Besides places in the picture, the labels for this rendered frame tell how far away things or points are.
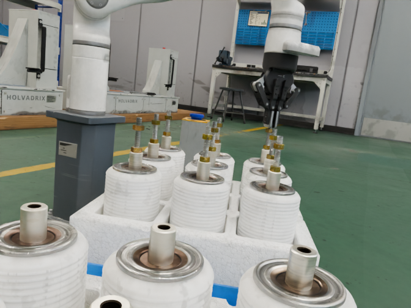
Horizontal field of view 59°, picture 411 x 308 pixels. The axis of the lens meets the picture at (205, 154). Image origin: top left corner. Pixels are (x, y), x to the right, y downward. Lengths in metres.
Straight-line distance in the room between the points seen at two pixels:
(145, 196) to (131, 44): 6.52
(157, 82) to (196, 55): 2.15
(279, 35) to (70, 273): 0.63
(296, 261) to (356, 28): 5.54
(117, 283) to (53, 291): 0.06
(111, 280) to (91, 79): 0.71
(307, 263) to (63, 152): 0.78
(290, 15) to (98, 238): 0.57
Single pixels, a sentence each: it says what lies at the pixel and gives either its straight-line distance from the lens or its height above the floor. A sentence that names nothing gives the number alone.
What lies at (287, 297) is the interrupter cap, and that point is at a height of 0.25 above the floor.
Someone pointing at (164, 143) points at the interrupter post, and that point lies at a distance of 0.85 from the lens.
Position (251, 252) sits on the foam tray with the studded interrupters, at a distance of 0.57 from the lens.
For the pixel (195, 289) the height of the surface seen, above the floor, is 0.25.
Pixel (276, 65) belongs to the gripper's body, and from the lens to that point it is 0.80.
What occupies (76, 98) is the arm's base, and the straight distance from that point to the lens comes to 0.98.
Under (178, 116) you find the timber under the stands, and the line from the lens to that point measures 4.35.
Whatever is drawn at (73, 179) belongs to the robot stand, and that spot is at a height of 0.14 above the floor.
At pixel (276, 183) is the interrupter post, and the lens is 0.61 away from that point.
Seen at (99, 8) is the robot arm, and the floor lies 0.56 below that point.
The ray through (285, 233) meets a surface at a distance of 0.60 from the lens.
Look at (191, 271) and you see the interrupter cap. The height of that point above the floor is 0.25.
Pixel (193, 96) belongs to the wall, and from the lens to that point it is 6.33.
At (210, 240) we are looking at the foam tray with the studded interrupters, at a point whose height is 0.18.
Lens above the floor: 0.40
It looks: 10 degrees down
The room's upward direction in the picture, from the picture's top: 7 degrees clockwise
